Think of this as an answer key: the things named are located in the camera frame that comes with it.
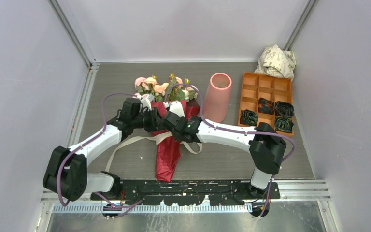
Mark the red wrapping paper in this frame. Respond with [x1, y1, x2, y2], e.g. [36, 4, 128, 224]
[155, 99, 200, 182]

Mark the cream printed ribbon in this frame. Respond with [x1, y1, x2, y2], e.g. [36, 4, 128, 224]
[105, 132, 203, 172]

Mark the pink flower bunch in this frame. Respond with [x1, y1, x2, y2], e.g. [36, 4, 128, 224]
[134, 73, 198, 102]

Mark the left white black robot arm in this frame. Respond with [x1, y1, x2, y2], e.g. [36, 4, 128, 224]
[43, 98, 161, 201]

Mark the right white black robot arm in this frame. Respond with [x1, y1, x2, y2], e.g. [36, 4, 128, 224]
[161, 112, 286, 199]

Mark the pink cylindrical vase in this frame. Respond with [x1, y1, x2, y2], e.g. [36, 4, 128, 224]
[202, 72, 232, 123]

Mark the dark rolled tie left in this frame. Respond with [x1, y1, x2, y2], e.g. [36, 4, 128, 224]
[240, 109, 258, 127]

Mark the dark rolled tie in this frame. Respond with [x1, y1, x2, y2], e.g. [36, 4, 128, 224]
[258, 98, 275, 115]
[274, 116, 294, 133]
[240, 109, 258, 127]
[273, 101, 295, 118]

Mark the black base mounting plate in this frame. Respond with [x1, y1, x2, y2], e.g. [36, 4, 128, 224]
[101, 179, 281, 206]

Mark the dark rolled tie middle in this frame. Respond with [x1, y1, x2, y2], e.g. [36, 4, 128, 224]
[258, 98, 275, 115]

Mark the orange compartment tray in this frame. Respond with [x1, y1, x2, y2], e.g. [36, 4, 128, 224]
[238, 72, 295, 138]

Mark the dark rolled tie lower right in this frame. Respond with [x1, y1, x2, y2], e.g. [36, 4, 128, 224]
[274, 116, 294, 133]

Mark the dark rolled tie upper right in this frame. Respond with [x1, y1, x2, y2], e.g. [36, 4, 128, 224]
[273, 101, 295, 118]

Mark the crumpled printed paper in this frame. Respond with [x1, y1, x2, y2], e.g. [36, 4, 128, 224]
[254, 44, 297, 81]

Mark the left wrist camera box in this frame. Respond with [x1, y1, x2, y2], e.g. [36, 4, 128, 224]
[140, 94, 155, 110]

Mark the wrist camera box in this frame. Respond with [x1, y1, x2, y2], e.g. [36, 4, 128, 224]
[163, 101, 185, 117]
[140, 94, 155, 110]

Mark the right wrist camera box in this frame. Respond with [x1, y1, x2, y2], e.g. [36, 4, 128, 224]
[163, 101, 185, 117]

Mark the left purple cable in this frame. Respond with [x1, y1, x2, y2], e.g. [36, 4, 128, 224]
[56, 93, 144, 207]

